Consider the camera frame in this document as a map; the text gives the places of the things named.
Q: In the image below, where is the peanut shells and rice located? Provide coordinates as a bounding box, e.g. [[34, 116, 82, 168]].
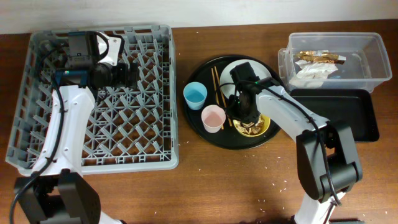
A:
[[236, 118, 264, 136]]

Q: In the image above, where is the grey round plate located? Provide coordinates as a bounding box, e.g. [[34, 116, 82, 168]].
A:
[[220, 59, 271, 98]]

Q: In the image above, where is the yellow plastic bowl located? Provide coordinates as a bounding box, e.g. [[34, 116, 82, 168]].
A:
[[233, 114, 271, 138]]

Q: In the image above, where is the wooden chopstick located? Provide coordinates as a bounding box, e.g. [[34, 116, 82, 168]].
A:
[[211, 67, 224, 131], [214, 66, 232, 127]]

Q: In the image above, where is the pink plastic cup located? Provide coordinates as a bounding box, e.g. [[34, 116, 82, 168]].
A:
[[201, 105, 226, 133]]

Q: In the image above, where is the blue plastic cup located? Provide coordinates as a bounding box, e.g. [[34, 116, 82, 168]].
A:
[[183, 82, 207, 110]]

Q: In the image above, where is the gold snack wrapper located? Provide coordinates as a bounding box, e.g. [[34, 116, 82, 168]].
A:
[[295, 50, 346, 64]]

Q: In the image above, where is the white paper napkin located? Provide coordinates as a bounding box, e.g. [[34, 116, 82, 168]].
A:
[[289, 60, 338, 88]]

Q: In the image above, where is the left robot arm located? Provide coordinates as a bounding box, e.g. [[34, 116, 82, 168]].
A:
[[9, 31, 138, 223]]

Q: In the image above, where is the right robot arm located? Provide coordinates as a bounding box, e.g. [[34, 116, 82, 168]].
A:
[[220, 60, 363, 223]]

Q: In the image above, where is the grey plastic dishwasher rack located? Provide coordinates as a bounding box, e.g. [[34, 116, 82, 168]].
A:
[[6, 25, 178, 175]]

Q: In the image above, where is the clear plastic waste bin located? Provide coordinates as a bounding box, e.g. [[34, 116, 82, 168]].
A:
[[278, 32, 392, 92]]

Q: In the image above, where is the black rectangular waste tray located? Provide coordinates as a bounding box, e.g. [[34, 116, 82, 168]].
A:
[[290, 89, 379, 142]]

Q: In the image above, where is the round black serving tray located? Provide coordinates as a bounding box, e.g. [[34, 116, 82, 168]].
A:
[[183, 55, 280, 150]]

